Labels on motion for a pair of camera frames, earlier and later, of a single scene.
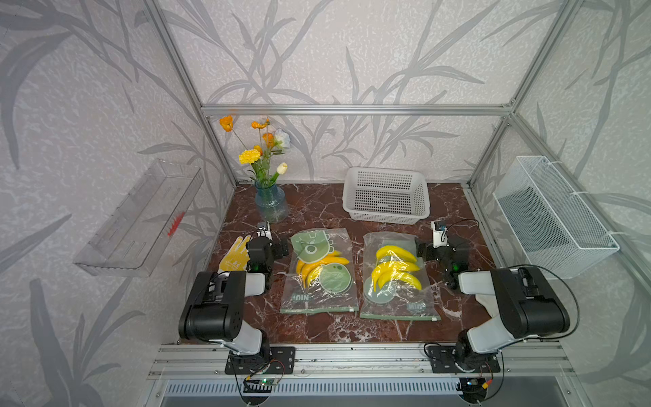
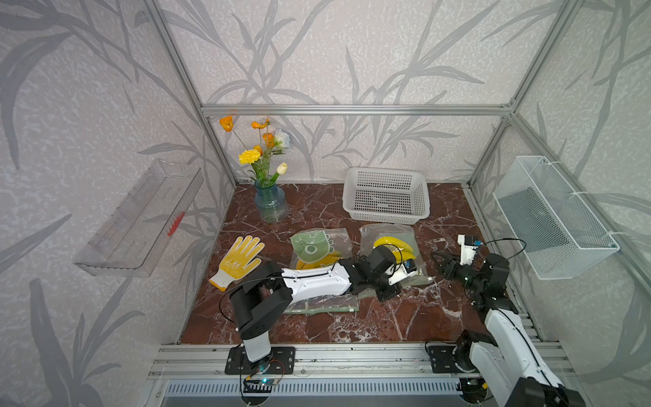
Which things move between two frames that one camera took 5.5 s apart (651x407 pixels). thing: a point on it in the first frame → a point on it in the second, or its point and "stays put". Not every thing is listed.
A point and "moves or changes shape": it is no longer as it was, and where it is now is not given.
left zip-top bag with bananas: (319, 275) stays put
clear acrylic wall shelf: (135, 239) stays put
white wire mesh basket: (563, 236) stays put
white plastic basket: (386, 195) stays put
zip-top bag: (397, 284) moves or changes shape
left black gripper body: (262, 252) → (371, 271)
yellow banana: (388, 250) moves or changes shape
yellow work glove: (236, 258) stays put
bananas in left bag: (310, 272) stays put
